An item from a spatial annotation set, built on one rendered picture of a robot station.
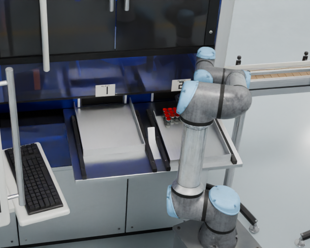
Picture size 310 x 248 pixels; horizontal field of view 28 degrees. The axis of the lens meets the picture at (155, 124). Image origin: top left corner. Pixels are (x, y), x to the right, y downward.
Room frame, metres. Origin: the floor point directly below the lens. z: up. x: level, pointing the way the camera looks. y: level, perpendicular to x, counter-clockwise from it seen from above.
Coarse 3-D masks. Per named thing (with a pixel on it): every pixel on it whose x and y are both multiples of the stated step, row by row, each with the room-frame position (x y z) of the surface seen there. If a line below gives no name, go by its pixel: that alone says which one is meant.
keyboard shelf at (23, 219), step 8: (40, 152) 2.01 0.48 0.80; (8, 168) 1.89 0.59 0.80; (48, 168) 1.91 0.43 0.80; (8, 176) 1.84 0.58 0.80; (8, 184) 1.80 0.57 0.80; (16, 184) 1.80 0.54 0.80; (56, 184) 1.82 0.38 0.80; (8, 192) 1.75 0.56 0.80; (16, 192) 1.75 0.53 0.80; (8, 200) 1.71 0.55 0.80; (16, 200) 1.71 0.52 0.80; (64, 200) 1.73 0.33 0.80; (16, 208) 1.67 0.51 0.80; (24, 208) 1.67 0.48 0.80; (64, 208) 1.69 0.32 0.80; (16, 216) 1.64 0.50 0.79; (24, 216) 1.63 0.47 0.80; (32, 216) 1.63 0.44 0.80; (40, 216) 1.64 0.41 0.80; (48, 216) 1.64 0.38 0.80; (56, 216) 1.65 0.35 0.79; (24, 224) 1.60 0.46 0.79
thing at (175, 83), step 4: (172, 80) 2.28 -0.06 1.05; (176, 80) 2.28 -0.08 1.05; (180, 80) 2.29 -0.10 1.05; (184, 80) 2.29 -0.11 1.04; (188, 80) 2.30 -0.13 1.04; (172, 84) 2.28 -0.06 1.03; (176, 84) 2.28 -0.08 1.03; (180, 84) 2.29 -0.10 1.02; (172, 88) 2.28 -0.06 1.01; (176, 88) 2.28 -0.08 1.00
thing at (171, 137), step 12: (156, 120) 2.15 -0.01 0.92; (168, 132) 2.12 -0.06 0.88; (180, 132) 2.12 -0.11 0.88; (216, 132) 2.14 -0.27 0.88; (168, 144) 2.03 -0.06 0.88; (180, 144) 2.04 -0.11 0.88; (216, 144) 2.06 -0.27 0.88; (168, 156) 1.92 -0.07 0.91; (204, 156) 1.93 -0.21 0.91; (216, 156) 1.94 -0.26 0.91; (228, 156) 1.96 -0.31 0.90
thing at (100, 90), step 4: (112, 84) 2.21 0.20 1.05; (96, 88) 2.19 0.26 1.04; (100, 88) 2.19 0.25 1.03; (104, 88) 2.20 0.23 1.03; (108, 88) 2.20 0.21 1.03; (112, 88) 2.21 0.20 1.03; (96, 92) 2.19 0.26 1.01; (100, 92) 2.19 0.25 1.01; (104, 92) 2.20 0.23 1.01; (108, 92) 2.20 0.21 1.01; (112, 92) 2.21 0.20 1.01; (96, 96) 2.19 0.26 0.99
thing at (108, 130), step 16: (80, 112) 2.21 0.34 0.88; (96, 112) 2.22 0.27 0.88; (112, 112) 2.23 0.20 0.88; (128, 112) 2.24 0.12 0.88; (80, 128) 2.09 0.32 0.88; (96, 128) 2.10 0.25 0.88; (112, 128) 2.11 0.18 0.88; (128, 128) 2.12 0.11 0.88; (96, 144) 2.00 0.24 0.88; (112, 144) 2.00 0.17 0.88; (128, 144) 2.01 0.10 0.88; (144, 144) 1.98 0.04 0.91
